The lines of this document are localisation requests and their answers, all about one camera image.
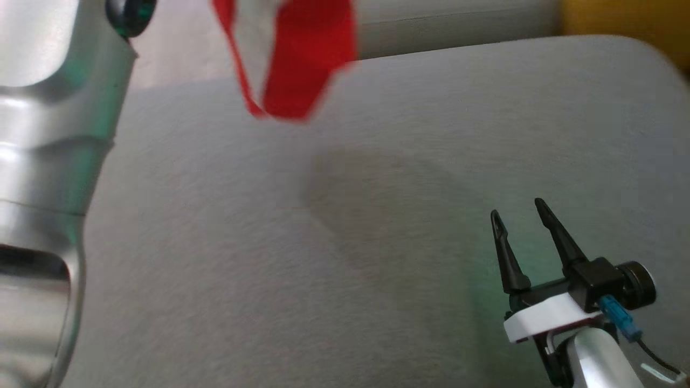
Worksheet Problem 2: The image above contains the yellow and grey sofa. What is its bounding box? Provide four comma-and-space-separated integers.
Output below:
348, 0, 690, 81

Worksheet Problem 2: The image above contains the grey fabric ottoman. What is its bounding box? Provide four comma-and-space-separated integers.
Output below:
54, 35, 690, 388

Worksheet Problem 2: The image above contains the black cable with blue plug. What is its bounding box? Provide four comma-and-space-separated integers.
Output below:
598, 294, 688, 384

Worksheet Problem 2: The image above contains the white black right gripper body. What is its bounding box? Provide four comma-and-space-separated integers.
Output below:
502, 278, 604, 388

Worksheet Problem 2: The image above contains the red jersey with white sleeves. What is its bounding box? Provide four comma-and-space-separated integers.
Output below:
210, 0, 359, 122

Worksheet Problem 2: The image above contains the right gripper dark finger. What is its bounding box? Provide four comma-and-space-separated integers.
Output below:
534, 198, 589, 270
490, 210, 532, 295

